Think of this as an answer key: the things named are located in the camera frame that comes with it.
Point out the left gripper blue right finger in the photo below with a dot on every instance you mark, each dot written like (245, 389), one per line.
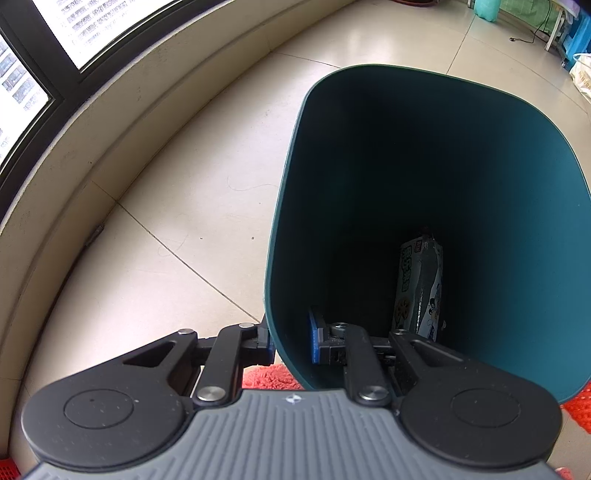
(363, 359)

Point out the white furniture leg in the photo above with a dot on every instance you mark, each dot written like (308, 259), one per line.
(560, 19)

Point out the dark green trash bin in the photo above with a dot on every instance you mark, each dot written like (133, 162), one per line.
(382, 155)

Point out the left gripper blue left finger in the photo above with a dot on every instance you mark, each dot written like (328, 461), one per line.
(222, 359)

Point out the white tote bag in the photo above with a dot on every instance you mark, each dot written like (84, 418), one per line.
(581, 74)

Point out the red fluffy slipper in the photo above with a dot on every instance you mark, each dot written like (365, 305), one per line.
(273, 377)

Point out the black window frame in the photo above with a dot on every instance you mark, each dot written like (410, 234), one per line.
(68, 86)

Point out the red mesh net bag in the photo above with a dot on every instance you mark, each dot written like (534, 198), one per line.
(579, 408)

